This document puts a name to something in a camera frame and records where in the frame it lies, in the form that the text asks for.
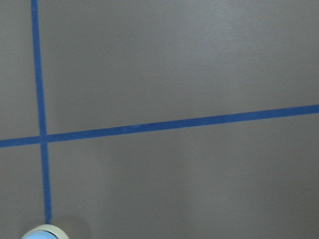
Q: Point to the blue round desk bell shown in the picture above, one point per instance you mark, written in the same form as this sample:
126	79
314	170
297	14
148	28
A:
46	231

